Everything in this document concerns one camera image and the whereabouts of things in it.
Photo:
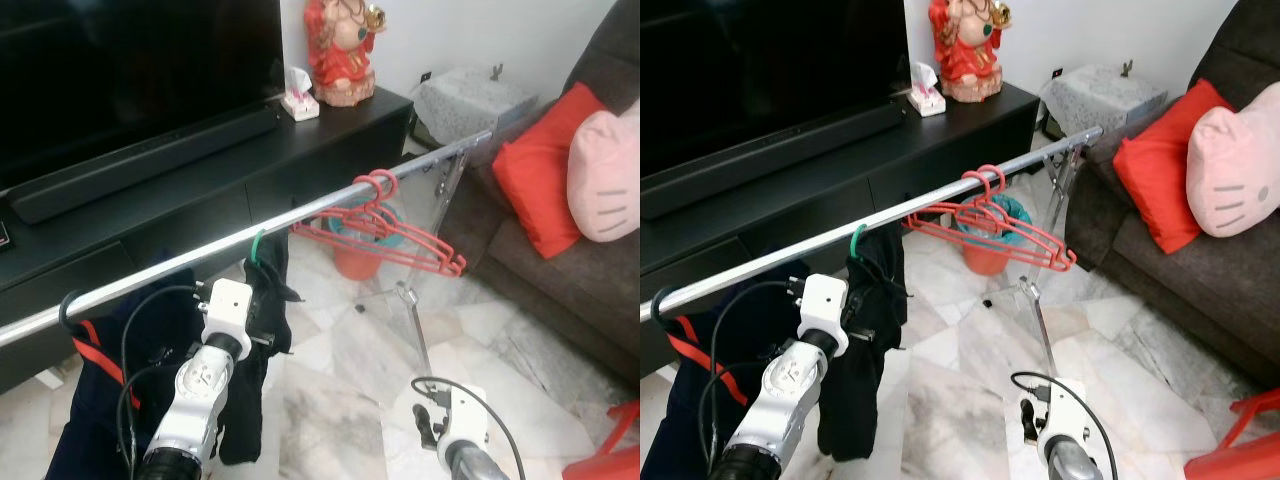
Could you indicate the green plastic hanger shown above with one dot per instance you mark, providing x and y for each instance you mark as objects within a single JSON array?
[
  {"x": 853, "y": 240},
  {"x": 253, "y": 248}
]

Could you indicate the black shirt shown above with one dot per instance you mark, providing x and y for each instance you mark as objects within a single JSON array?
[
  {"x": 250, "y": 410},
  {"x": 850, "y": 410}
]

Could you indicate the black and red hanger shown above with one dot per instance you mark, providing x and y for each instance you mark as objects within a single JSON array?
[
  {"x": 700, "y": 357},
  {"x": 100, "y": 362}
]

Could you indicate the red plastic hanger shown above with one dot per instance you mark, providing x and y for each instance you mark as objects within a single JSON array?
[
  {"x": 362, "y": 186},
  {"x": 1070, "y": 260},
  {"x": 458, "y": 265},
  {"x": 972, "y": 180}
]

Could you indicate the silver metal clothes rack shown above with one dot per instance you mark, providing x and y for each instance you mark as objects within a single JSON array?
[
  {"x": 200, "y": 253},
  {"x": 780, "y": 257}
]

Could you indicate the orange bin with teal bag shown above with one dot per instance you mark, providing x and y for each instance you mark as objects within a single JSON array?
[
  {"x": 355, "y": 265},
  {"x": 985, "y": 262}
]

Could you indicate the black soundbar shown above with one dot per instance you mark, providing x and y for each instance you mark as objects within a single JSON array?
[
  {"x": 780, "y": 155},
  {"x": 150, "y": 160}
]

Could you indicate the dark brown sofa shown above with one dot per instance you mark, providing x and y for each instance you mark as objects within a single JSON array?
[
  {"x": 560, "y": 300},
  {"x": 1180, "y": 290}
]

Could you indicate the red plastic stool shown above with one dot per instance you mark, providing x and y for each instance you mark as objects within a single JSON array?
[
  {"x": 610, "y": 465},
  {"x": 1240, "y": 465}
]

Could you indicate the black television console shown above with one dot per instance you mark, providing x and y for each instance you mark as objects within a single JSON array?
[
  {"x": 960, "y": 135},
  {"x": 330, "y": 140}
]

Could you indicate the navy blue shirt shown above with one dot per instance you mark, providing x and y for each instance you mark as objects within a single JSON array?
[
  {"x": 90, "y": 430},
  {"x": 680, "y": 440}
]

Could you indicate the white pink tissue box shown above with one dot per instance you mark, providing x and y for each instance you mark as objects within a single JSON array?
[
  {"x": 300, "y": 105},
  {"x": 928, "y": 100}
]

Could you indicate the red robed figurine statue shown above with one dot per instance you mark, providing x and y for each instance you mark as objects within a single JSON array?
[
  {"x": 345, "y": 60},
  {"x": 968, "y": 55}
]

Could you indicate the black flat television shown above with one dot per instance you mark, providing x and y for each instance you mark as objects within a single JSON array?
[
  {"x": 760, "y": 60},
  {"x": 120, "y": 60}
]

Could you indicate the red cushion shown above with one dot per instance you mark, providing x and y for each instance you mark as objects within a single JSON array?
[
  {"x": 540, "y": 170},
  {"x": 1160, "y": 170}
]

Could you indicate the lace covered side table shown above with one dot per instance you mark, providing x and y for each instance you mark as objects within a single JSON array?
[
  {"x": 470, "y": 105},
  {"x": 1100, "y": 100}
]

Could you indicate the pink cat face cushion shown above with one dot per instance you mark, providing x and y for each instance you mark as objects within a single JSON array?
[
  {"x": 1235, "y": 160},
  {"x": 600, "y": 170}
]

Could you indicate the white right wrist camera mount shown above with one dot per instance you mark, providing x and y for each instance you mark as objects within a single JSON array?
[
  {"x": 1062, "y": 415},
  {"x": 465, "y": 415}
]

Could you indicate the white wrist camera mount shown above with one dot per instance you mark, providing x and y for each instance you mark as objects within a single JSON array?
[
  {"x": 1062, "y": 415},
  {"x": 465, "y": 415},
  {"x": 228, "y": 305},
  {"x": 825, "y": 300}
]

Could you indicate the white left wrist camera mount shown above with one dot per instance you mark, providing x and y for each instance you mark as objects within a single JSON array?
[
  {"x": 825, "y": 300},
  {"x": 228, "y": 305}
]

